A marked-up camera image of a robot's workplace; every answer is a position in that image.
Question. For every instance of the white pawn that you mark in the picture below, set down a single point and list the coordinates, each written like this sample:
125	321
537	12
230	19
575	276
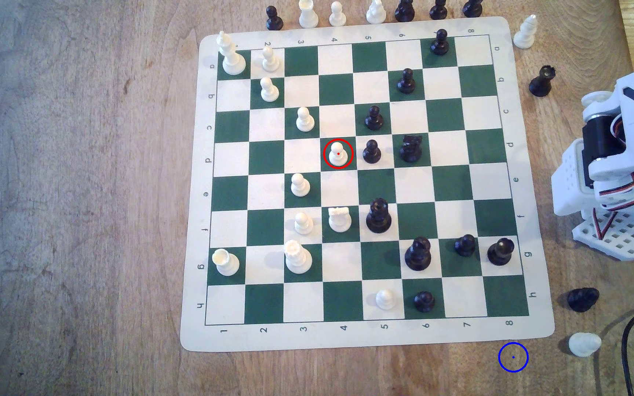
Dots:
271	61
269	92
300	187
304	224
386	300
305	122
337	19
338	156

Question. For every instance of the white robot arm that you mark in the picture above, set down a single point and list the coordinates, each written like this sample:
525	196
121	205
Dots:
570	181

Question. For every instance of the white queen piece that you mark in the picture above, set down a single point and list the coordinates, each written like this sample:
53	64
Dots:
298	260

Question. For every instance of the black queen piece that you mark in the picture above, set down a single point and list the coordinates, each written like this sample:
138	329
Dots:
378	219

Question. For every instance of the black knight piece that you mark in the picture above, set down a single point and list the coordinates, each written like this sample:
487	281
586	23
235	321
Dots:
582	300
410	151

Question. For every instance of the black king piece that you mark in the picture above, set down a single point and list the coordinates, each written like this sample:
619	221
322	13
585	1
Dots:
418	257

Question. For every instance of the green and white chess mat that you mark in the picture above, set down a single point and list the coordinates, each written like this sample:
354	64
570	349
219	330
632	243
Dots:
449	115

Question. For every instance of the tall white king piece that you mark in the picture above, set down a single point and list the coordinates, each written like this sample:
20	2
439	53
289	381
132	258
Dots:
233	63

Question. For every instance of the black rook piece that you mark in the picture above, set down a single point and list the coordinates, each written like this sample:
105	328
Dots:
499	253
540	85

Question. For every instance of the white bishop piece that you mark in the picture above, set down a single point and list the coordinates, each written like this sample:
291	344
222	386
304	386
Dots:
375	14
524	37

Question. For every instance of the black bishop piece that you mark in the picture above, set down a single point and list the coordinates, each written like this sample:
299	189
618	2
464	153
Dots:
404	12

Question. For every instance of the white knight piece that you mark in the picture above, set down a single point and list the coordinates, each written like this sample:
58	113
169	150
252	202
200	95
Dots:
584	345

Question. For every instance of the white rook f4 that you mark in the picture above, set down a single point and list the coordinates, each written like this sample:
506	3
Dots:
339	221

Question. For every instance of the black pawn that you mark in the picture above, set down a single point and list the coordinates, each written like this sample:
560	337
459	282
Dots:
440	45
465	246
438	11
374	121
406	83
424	302
371	154
472	9
274	22

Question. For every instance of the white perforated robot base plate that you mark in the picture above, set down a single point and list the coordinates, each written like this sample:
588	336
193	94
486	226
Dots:
622	239

